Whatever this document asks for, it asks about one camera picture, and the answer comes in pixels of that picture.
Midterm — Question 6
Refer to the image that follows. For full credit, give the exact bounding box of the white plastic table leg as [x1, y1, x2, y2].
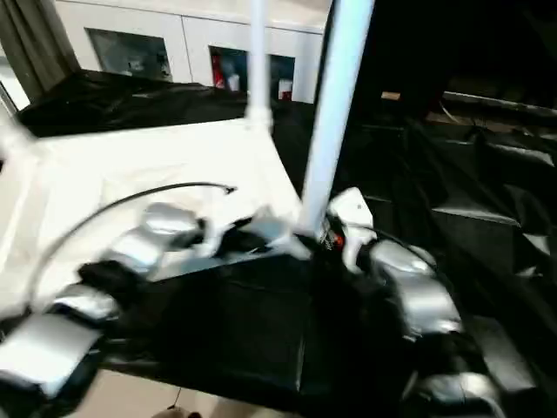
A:
[245, 0, 276, 133]
[0, 111, 37, 159]
[295, 0, 378, 238]

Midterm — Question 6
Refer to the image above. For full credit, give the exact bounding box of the white plastic table top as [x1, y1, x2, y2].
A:
[0, 117, 312, 320]

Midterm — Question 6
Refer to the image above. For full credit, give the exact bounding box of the black mat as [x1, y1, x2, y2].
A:
[0, 70, 557, 418]

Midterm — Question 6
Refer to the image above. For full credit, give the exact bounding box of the grey left robot foot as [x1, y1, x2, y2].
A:
[160, 407, 203, 418]

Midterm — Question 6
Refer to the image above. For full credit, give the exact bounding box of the black metal bar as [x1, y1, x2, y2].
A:
[440, 91, 557, 120]

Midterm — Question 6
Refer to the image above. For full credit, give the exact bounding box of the white cabinet with glass doors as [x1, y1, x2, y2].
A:
[52, 0, 332, 105]

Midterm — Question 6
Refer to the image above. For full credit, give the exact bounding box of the grey curtain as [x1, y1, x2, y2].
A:
[0, 0, 81, 103]

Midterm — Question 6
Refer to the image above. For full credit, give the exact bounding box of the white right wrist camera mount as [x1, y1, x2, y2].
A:
[325, 186, 378, 273]

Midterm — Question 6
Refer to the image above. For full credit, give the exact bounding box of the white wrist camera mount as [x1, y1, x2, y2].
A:
[325, 186, 378, 273]
[187, 213, 229, 260]

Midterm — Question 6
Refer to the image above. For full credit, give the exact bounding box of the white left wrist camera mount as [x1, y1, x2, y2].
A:
[187, 213, 229, 260]

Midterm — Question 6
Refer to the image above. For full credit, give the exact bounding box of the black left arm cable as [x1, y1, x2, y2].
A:
[24, 180, 238, 299]

